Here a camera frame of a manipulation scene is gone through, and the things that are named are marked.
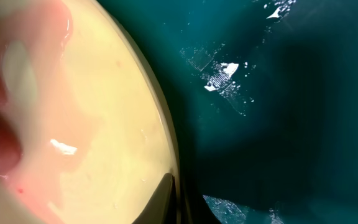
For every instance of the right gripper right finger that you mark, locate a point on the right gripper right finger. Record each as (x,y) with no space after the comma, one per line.
(194,209)

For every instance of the yellow-green plate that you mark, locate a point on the yellow-green plate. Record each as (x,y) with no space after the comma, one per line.
(95,130)

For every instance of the teal plastic tray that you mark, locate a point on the teal plastic tray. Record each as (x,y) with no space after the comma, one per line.
(264,100)

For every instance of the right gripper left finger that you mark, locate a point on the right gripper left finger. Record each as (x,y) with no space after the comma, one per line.
(162,206)

